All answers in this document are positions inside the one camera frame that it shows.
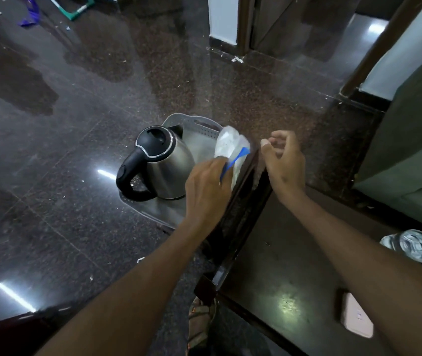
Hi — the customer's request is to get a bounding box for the green and white frame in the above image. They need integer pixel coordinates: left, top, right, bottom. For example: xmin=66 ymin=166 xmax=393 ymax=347
xmin=46 ymin=0 xmax=96 ymax=21

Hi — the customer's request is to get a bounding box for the person's brown sandal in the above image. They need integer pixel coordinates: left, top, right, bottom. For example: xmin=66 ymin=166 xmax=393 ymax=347
xmin=186 ymin=296 xmax=217 ymax=356

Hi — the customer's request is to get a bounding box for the steel electric kettle black handle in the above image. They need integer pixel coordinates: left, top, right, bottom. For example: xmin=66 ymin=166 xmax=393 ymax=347
xmin=116 ymin=125 xmax=196 ymax=201

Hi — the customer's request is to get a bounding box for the pink phone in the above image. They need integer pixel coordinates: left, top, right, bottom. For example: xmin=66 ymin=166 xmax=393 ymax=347
xmin=340 ymin=292 xmax=375 ymax=339

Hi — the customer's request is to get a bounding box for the grey green sofa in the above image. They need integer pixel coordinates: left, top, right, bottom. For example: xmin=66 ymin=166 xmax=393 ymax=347
xmin=354 ymin=41 xmax=422 ymax=234

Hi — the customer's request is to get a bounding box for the person's right forearm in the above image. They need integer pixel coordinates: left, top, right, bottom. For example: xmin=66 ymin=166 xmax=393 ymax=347
xmin=276 ymin=187 xmax=422 ymax=356

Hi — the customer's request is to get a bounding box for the purple cloth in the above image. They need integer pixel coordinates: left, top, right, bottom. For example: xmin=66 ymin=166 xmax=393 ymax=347
xmin=19 ymin=0 xmax=41 ymax=27

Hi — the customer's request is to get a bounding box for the person's right hand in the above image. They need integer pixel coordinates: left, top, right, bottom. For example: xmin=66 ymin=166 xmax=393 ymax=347
xmin=260 ymin=130 xmax=307 ymax=203

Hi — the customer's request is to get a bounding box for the person's left hand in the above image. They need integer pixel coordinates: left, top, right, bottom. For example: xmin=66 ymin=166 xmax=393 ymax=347
xmin=184 ymin=156 xmax=234 ymax=236

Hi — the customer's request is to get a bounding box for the grey plastic tray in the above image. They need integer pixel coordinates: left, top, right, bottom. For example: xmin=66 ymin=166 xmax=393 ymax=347
xmin=120 ymin=113 xmax=223 ymax=230

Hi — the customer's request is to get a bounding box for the clear plastic water bottle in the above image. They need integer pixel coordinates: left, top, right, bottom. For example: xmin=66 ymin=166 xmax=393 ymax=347
xmin=380 ymin=229 xmax=422 ymax=264

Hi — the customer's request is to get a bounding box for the person's left forearm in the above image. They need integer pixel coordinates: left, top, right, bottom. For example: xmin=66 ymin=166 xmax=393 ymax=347
xmin=34 ymin=219 xmax=219 ymax=356

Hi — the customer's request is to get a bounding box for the clear plastic bag blue strip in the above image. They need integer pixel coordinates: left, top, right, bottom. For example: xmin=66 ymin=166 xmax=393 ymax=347
xmin=214 ymin=126 xmax=251 ymax=189

